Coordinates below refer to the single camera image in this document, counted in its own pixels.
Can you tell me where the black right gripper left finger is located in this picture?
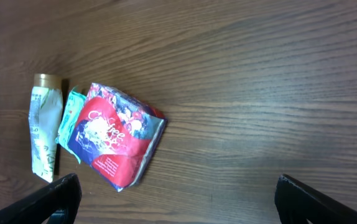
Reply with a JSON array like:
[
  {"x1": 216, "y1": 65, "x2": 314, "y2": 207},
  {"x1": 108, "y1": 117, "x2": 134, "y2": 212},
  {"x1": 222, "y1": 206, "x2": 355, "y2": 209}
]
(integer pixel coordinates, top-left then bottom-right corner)
[{"x1": 0, "y1": 173, "x2": 82, "y2": 224}]

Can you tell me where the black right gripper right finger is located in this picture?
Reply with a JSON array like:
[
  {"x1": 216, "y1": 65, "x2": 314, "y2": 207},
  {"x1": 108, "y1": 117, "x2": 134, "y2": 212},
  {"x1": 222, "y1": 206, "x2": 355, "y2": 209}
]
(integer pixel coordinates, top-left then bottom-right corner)
[{"x1": 274, "y1": 174, "x2": 357, "y2": 224}]

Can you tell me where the red floral pantyliner pack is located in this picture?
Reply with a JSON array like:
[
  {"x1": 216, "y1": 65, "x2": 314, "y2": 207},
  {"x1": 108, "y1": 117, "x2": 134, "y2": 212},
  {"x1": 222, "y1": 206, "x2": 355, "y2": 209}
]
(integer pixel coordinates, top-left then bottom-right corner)
[{"x1": 68, "y1": 83, "x2": 167, "y2": 192}]

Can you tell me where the green wet wipes pack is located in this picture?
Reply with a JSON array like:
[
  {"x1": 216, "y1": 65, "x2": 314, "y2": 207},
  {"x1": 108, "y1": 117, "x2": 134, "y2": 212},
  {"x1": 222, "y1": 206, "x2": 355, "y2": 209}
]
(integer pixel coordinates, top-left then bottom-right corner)
[{"x1": 55, "y1": 86, "x2": 86, "y2": 164}]

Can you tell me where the white tube gold cap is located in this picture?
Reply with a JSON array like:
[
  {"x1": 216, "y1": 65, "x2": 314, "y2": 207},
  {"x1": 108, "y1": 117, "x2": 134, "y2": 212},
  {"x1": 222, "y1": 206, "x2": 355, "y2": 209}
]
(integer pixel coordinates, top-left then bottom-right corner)
[{"x1": 28, "y1": 73, "x2": 63, "y2": 183}]

